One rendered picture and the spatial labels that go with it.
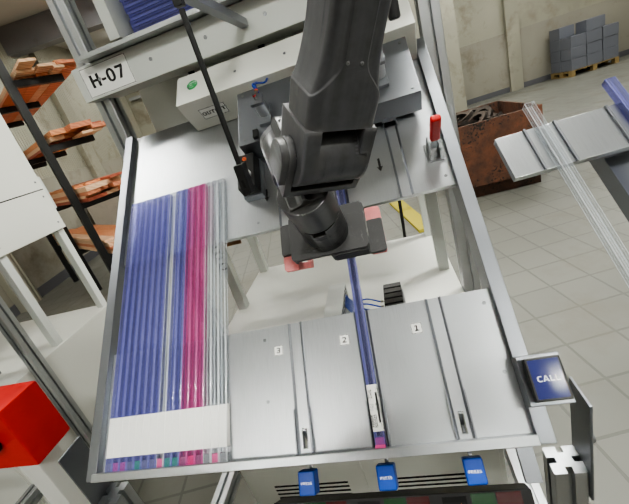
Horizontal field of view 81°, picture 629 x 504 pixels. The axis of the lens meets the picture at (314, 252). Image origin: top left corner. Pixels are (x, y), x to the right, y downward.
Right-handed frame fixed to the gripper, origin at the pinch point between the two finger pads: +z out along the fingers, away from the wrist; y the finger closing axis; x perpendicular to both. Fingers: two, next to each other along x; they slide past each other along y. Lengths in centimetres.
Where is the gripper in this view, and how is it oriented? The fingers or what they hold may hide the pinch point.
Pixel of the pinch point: (341, 255)
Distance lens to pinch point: 56.1
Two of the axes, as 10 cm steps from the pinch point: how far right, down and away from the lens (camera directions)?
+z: 2.8, 3.5, 8.9
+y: -9.5, 2.1, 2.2
